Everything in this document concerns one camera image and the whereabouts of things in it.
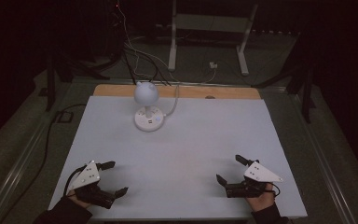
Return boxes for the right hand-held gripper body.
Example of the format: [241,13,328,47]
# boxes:
[224,161,284,199]

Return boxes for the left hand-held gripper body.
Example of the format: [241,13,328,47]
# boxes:
[66,160,117,210]

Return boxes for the person's left hand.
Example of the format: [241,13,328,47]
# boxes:
[66,189,93,210]

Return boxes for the person's right hand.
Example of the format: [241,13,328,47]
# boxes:
[244,182,277,213]

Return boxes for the white table cover sheet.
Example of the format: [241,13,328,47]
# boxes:
[48,94,309,221]

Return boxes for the white globe desk lamp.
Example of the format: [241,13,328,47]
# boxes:
[132,81,166,133]

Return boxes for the small black floor box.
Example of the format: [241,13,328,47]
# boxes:
[55,110,75,124]

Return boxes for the black stand legs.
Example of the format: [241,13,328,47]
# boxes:
[44,50,122,112]
[251,27,320,124]

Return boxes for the grey metal stand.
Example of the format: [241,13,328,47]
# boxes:
[167,0,260,77]

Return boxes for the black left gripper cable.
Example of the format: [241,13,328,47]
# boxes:
[62,164,88,197]

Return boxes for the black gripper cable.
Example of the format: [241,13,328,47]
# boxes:
[270,182,282,198]
[62,164,88,197]

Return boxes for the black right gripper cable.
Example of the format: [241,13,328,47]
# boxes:
[270,182,282,198]

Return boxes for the long black floor cable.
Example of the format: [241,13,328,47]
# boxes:
[0,103,88,224]

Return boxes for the metal floor rail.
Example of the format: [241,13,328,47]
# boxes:
[293,92,358,224]
[0,119,55,224]

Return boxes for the white lamp cable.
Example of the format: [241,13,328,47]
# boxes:
[162,84,181,119]

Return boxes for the bundle of black cables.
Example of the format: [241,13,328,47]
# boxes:
[122,46,172,87]

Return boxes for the thin white floor cable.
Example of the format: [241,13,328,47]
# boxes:
[117,2,217,85]

